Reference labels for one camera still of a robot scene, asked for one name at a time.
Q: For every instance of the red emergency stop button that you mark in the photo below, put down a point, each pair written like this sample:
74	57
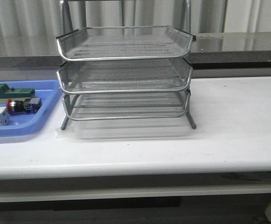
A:
29	105

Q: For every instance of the silver mesh top tray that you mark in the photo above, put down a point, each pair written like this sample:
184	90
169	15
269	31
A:
122	43

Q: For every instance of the blue plastic tray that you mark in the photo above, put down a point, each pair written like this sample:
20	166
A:
24	124

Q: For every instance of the green terminal block module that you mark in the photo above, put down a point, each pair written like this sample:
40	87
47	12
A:
7	92

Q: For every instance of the dark granite counter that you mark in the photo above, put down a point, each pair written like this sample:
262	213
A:
209	51

